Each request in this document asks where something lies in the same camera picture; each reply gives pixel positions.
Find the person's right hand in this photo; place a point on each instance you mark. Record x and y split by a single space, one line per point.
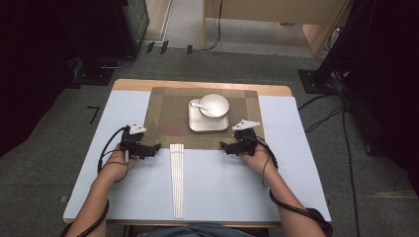
262 163

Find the black curtain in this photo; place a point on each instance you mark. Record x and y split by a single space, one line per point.
29 65
392 82

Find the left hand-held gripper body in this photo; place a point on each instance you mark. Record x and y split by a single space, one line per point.
131 141

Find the short black tape strip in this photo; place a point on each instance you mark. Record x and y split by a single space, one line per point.
189 49

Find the white round bowl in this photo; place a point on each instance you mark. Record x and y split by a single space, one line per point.
217 103

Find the black slanted stand with base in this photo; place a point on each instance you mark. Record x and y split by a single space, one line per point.
332 42

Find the white square plate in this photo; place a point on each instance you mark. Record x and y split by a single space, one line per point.
207 124

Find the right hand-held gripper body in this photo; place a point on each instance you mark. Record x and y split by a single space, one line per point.
247 141

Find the black metal stand base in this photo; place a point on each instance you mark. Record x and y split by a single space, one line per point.
94 74

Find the white spoon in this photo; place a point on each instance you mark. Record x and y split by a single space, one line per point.
197 105

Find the brown woven placemat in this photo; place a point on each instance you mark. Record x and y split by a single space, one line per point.
171 115

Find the light wooden desk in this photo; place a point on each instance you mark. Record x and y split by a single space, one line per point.
280 13

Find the person's left hand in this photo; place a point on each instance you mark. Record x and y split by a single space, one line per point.
117 166

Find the dark cabinet with glass door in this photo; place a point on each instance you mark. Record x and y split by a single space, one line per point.
131 23

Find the person's grey-blue shirt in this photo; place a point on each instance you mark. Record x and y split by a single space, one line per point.
197 231

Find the pale blue table cover sheet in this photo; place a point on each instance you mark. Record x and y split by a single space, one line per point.
214 184

